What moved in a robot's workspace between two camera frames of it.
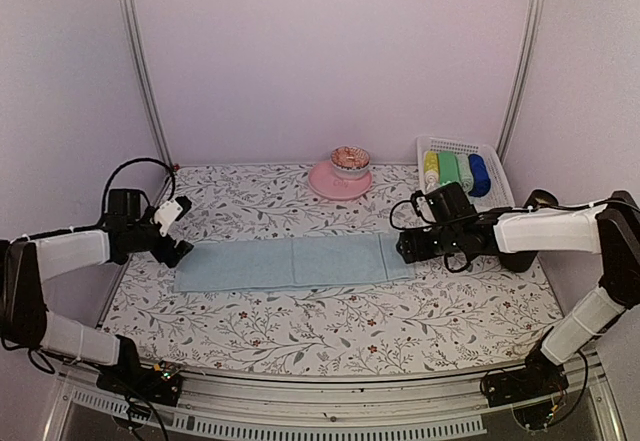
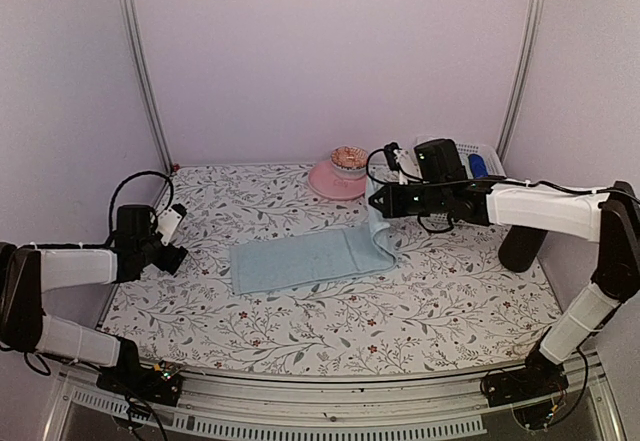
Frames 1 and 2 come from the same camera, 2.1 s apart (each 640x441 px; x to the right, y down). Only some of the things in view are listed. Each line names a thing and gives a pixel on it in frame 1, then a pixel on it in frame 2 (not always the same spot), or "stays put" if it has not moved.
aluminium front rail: x=324 y=409 stays put
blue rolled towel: x=480 y=176 stays put
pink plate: x=326 y=183 stays put
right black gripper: x=413 y=241 -> x=392 y=209
